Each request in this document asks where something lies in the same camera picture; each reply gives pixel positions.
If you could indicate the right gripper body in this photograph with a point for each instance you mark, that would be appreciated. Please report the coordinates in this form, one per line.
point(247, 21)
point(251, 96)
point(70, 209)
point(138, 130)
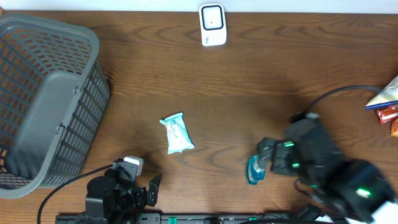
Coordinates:
point(288, 161)

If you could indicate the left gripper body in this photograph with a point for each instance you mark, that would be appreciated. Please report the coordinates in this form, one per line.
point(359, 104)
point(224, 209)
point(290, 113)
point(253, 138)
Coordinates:
point(122, 198)

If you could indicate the light blue wet wipes pack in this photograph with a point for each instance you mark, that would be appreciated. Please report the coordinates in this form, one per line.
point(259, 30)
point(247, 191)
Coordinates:
point(177, 135)

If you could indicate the teal mouthwash bottle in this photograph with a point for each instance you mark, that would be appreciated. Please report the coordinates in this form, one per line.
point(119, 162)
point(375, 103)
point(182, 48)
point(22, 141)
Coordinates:
point(254, 173)

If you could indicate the red chocolate bar wrapper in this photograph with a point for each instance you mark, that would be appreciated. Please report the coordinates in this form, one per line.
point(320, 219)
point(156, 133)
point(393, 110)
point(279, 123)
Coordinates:
point(387, 114)

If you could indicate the orange snack packet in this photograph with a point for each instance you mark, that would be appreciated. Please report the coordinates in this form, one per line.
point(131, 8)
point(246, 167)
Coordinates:
point(394, 128)

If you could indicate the yellow snack bag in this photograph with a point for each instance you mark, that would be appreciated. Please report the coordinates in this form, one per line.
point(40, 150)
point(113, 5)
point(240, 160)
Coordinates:
point(388, 96)

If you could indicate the grey plastic shopping basket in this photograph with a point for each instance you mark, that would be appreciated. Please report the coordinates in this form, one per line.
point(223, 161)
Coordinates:
point(53, 98)

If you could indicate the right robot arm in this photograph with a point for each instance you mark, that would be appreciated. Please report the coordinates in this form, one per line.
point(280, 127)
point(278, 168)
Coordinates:
point(353, 188)

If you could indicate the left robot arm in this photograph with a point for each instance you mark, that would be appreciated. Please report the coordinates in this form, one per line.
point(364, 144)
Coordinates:
point(112, 197)

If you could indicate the white barcode scanner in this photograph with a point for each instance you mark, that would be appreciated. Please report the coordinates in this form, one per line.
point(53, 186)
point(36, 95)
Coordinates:
point(212, 25)

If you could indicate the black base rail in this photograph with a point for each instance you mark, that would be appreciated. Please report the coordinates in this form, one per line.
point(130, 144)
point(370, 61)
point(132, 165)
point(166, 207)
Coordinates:
point(156, 218)

